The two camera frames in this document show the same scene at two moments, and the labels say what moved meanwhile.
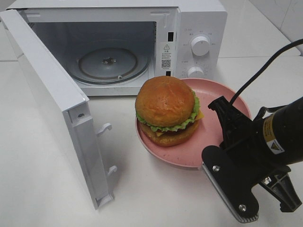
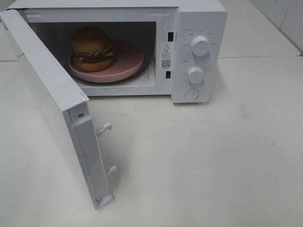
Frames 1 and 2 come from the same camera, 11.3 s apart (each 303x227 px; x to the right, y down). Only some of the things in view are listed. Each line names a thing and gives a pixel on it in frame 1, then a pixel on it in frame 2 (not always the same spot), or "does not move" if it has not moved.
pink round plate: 210,132 → 127,58
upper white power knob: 200,46 does not move
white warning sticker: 166,56 does not move
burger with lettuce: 168,110 → 92,49
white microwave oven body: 110,47 does not move
